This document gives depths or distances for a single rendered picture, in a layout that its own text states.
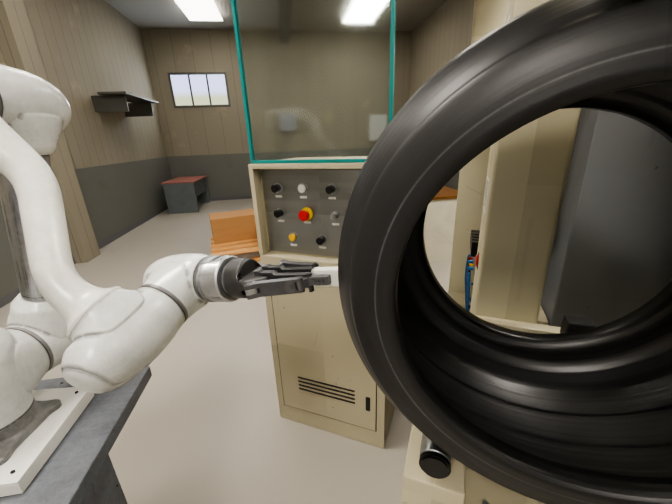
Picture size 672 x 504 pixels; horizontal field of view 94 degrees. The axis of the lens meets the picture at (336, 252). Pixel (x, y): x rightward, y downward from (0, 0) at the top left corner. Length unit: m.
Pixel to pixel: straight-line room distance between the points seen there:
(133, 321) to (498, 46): 0.58
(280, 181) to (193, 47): 7.50
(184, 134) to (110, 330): 8.07
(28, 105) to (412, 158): 0.85
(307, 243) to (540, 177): 0.86
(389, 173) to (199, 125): 8.21
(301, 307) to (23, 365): 0.84
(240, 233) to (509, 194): 3.76
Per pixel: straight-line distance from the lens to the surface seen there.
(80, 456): 1.10
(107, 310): 0.60
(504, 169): 0.72
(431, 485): 0.60
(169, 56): 8.75
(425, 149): 0.32
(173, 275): 0.65
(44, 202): 0.74
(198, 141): 8.49
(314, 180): 1.21
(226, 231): 4.20
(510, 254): 0.76
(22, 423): 1.15
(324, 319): 1.34
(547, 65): 0.32
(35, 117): 1.00
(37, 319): 1.14
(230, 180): 8.41
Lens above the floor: 1.35
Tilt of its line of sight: 20 degrees down
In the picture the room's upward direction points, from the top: 2 degrees counter-clockwise
